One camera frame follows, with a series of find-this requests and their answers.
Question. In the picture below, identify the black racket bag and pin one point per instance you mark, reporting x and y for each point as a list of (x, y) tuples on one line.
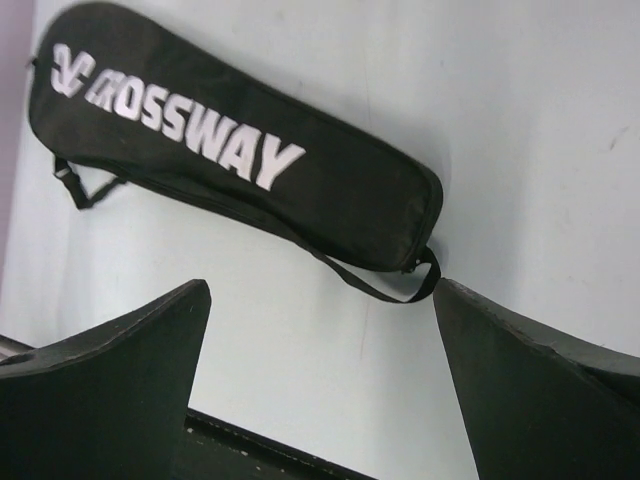
[(116, 91)]

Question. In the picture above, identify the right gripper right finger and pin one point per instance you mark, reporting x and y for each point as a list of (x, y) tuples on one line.
[(537, 403)]

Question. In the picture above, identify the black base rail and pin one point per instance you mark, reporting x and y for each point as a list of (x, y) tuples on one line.
[(212, 449)]

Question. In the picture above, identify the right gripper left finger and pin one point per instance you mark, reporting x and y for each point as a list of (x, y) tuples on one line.
[(109, 402)]

